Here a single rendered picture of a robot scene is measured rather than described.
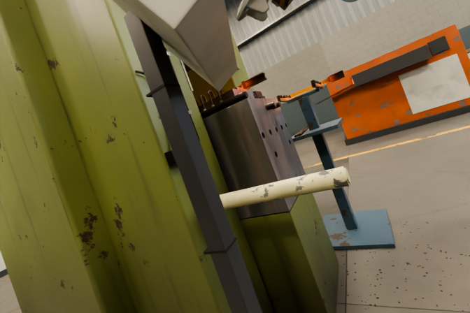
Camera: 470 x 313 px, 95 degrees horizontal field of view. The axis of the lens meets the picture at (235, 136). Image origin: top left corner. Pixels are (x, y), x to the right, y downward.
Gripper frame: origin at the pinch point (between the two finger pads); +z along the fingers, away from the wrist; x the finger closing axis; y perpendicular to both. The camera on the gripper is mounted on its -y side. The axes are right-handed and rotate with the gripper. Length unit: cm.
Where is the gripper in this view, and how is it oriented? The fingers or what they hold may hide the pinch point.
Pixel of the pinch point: (238, 13)
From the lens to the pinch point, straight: 57.6
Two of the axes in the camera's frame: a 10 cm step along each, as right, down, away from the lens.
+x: 0.7, -0.1, 10.0
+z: -6.4, 7.7, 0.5
